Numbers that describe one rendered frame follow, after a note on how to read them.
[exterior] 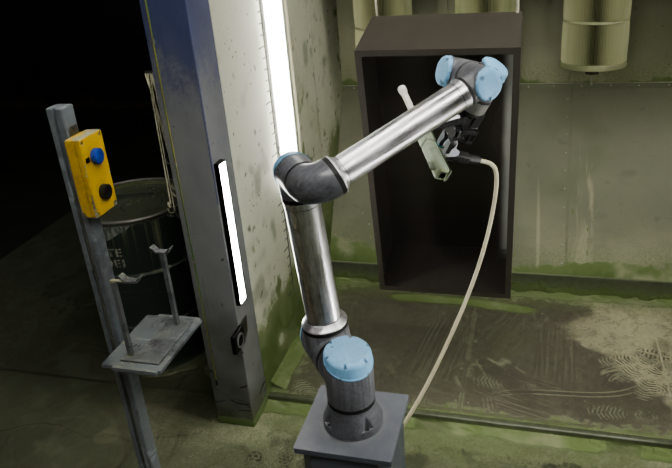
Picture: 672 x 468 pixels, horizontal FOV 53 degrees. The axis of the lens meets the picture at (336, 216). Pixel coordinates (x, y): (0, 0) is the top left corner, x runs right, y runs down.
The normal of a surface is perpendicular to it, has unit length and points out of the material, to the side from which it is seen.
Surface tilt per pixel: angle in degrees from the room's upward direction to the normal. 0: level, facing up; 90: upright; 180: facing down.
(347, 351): 5
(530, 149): 57
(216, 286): 90
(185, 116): 90
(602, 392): 0
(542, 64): 90
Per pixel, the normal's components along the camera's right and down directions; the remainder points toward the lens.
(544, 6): -0.26, 0.42
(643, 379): -0.07, -0.91
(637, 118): -0.26, -0.15
